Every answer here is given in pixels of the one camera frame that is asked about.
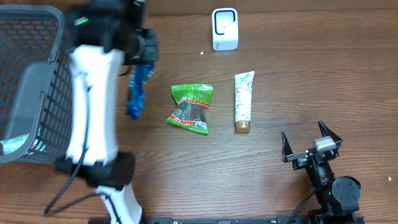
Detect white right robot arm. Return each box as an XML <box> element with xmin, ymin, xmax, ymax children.
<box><xmin>277</xmin><ymin>120</ymin><xmax>364</xmax><ymax>223</ymax></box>

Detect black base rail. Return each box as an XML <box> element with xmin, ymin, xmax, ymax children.
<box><xmin>87</xmin><ymin>216</ymin><xmax>365</xmax><ymax>224</ymax></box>

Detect blue Oreo cookie pack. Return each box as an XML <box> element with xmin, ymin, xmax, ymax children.
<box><xmin>126</xmin><ymin>62</ymin><xmax>155</xmax><ymax>120</ymax></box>

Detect white barcode scanner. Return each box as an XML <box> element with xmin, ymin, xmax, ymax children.
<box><xmin>211</xmin><ymin>7</ymin><xmax>239</xmax><ymax>51</ymax></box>

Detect mint green wipes pack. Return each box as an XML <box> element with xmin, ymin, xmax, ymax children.
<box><xmin>1</xmin><ymin>134</ymin><xmax>29</xmax><ymax>156</ymax></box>

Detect white bamboo print tube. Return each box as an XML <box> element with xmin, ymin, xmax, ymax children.
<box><xmin>234</xmin><ymin>71</ymin><xmax>255</xmax><ymax>133</ymax></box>

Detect dark grey plastic basket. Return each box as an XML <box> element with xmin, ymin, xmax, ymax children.
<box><xmin>1</xmin><ymin>4</ymin><xmax>73</xmax><ymax>164</ymax></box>

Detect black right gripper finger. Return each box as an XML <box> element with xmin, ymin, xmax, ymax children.
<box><xmin>318</xmin><ymin>120</ymin><xmax>341</xmax><ymax>140</ymax></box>
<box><xmin>281</xmin><ymin>131</ymin><xmax>293</xmax><ymax>157</ymax></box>

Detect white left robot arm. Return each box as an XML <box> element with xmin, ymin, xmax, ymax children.
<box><xmin>55</xmin><ymin>0</ymin><xmax>159</xmax><ymax>223</ymax></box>

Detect green snack bag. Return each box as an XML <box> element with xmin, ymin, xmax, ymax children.
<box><xmin>167</xmin><ymin>83</ymin><xmax>213</xmax><ymax>134</ymax></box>

